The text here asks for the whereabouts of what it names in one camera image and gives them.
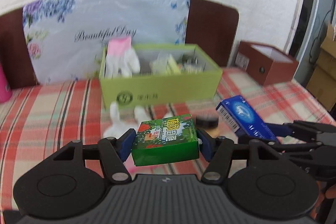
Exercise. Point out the green printed small box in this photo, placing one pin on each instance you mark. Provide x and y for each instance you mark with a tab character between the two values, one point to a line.
166	140

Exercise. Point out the gold rectangular box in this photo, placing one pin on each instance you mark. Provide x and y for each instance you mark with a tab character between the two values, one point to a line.
214	132

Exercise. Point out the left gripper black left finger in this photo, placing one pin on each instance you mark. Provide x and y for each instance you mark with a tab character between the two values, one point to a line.
113	153

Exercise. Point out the pink thermos bottle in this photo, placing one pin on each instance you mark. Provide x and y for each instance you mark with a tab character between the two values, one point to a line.
5	90

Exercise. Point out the blue medicine box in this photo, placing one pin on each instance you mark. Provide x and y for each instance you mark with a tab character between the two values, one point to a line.
242	119

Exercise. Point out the floral Beautiful Day plastic bag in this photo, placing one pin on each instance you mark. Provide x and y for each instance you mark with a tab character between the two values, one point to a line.
65	38

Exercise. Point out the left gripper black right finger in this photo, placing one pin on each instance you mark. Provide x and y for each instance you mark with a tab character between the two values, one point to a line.
218	153

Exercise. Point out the brown open cardboard box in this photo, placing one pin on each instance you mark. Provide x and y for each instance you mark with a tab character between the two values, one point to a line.
266	64

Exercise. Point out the white pink glove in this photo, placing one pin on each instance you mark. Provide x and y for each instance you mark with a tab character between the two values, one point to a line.
121	59
119	127

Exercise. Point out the dark brown headboard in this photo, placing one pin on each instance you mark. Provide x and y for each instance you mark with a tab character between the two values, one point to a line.
211	25

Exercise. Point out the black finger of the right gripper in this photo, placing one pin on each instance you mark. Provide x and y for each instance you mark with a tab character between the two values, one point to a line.
273	132

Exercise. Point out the black tape roll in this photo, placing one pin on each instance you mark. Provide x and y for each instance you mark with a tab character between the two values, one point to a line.
207	121

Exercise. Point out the stacked cardboard boxes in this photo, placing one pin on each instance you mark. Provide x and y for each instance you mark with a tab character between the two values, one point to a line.
322	82

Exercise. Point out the green open shoe box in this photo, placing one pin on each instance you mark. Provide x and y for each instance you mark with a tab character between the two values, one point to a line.
150	89

